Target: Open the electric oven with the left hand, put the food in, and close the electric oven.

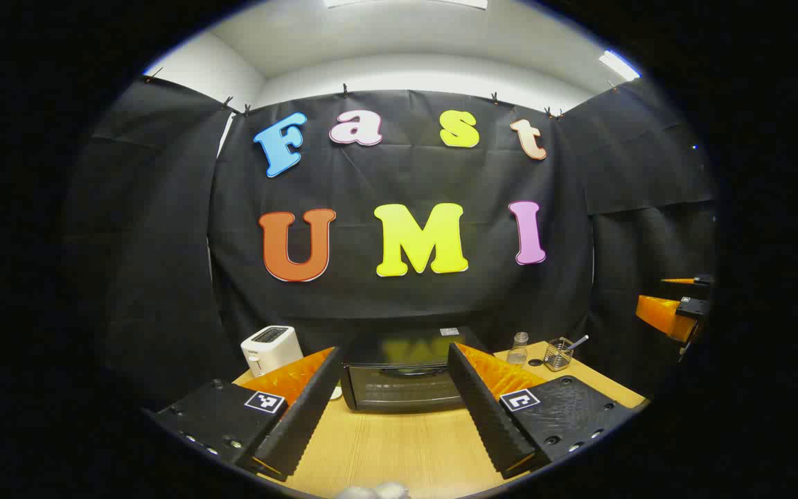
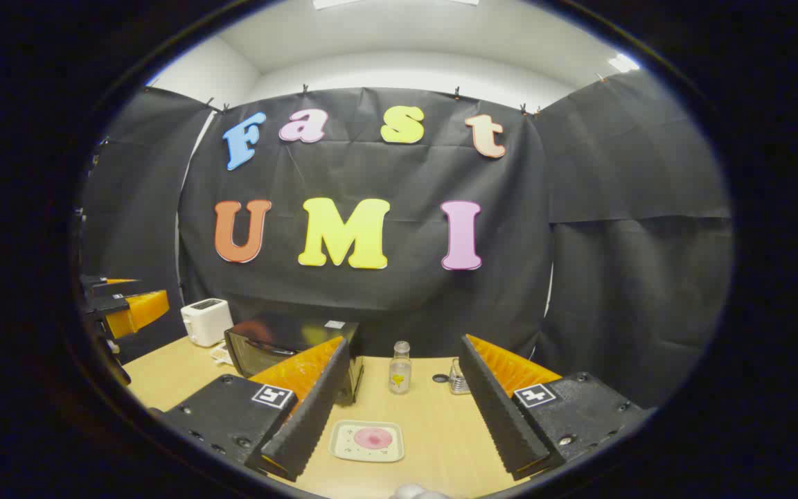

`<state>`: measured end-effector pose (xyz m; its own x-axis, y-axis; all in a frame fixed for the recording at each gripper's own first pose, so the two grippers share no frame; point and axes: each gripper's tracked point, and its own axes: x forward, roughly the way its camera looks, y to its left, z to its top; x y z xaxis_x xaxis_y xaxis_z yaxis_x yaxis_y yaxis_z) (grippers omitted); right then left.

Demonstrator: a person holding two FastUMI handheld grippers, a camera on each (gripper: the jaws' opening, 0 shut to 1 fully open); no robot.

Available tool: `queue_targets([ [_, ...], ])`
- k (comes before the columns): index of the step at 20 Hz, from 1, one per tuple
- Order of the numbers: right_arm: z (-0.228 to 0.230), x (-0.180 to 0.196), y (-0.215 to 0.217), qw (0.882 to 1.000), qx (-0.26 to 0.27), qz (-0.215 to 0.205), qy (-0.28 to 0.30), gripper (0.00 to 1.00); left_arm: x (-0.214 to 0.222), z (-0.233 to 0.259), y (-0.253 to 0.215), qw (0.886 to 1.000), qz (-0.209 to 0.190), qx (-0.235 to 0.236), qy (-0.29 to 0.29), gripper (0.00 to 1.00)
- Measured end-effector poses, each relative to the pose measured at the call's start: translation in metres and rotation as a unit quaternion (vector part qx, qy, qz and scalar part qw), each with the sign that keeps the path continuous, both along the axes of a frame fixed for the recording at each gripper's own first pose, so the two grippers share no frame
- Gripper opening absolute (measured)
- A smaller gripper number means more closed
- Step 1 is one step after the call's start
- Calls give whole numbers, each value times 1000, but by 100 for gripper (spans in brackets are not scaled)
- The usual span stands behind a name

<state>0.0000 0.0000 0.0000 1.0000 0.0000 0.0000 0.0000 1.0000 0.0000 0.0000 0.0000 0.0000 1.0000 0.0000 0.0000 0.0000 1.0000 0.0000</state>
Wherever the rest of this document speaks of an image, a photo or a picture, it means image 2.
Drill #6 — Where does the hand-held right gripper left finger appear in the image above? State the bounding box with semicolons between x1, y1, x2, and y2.
152;336;351;482

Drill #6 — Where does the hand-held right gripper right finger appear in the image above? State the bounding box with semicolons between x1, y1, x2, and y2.
459;334;656;481

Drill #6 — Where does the pink ham slice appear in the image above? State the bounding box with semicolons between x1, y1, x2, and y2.
354;427;393;450

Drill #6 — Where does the black backdrop cloth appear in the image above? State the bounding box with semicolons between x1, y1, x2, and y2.
77;69;734;410

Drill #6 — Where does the white toaster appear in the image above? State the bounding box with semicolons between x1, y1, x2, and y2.
180;298;234;347

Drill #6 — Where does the clear plastic bottle yellow label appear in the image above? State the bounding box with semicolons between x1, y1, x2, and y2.
389;340;412;395

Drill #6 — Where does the black electric oven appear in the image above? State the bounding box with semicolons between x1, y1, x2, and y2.
224;320;365;406

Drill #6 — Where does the cream square plate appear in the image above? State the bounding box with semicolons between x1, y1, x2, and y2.
329;420;405;463

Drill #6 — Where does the ribbed glass holder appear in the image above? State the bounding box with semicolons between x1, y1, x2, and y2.
448;358;472;396

